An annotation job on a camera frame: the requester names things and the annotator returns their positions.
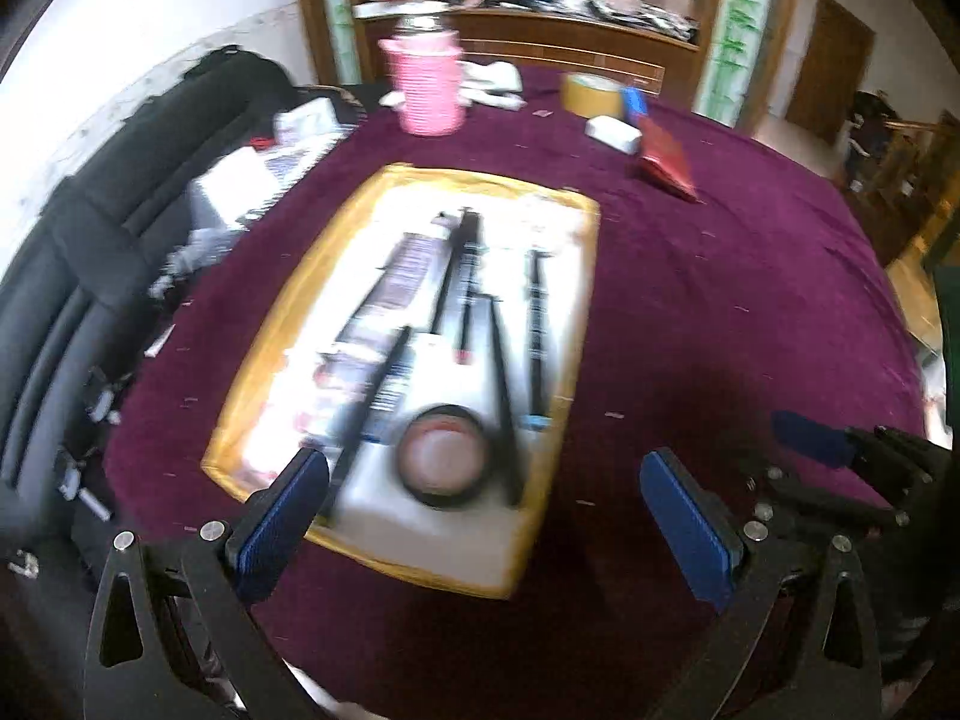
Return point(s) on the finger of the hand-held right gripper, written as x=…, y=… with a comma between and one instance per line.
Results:
x=814, y=439
x=825, y=499

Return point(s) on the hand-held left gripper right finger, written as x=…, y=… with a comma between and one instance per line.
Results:
x=694, y=532

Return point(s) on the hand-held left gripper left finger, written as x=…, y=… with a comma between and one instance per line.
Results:
x=281, y=517

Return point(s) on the yellow-rimmed white tray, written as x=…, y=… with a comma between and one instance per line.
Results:
x=390, y=532

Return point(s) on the round black pink jar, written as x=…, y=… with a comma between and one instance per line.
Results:
x=442, y=457

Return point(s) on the slim black marker pen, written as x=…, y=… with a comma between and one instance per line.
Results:
x=506, y=405

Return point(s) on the blue-tipped black marker pen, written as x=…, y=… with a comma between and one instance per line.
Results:
x=537, y=337

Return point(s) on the silver squeeze tube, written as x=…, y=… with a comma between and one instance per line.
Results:
x=405, y=270

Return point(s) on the thick black marker pen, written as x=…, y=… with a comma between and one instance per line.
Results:
x=459, y=262

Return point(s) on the purple velvet tablecloth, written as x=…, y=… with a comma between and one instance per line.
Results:
x=712, y=277

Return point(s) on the black backpack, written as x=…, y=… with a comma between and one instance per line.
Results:
x=870, y=135

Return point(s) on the red foil packet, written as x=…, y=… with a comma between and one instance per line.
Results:
x=666, y=161

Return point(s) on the bubble wrap sheet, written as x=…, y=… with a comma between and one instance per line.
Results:
x=225, y=195

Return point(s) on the black leather sofa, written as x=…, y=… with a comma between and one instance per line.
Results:
x=97, y=240

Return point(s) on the small white box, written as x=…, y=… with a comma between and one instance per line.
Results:
x=613, y=133

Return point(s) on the wooden door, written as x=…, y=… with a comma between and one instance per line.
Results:
x=829, y=67

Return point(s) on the small blue container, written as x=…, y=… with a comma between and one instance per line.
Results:
x=636, y=103

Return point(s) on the white paper packet red print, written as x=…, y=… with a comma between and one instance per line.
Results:
x=304, y=124

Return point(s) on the yellow tape roll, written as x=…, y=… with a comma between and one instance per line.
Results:
x=589, y=96

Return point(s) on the bamboo print panel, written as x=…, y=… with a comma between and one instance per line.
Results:
x=739, y=30
x=337, y=15

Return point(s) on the pink knitted cup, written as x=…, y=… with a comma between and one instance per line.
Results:
x=427, y=90

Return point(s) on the white plush toy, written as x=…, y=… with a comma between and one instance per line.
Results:
x=491, y=79

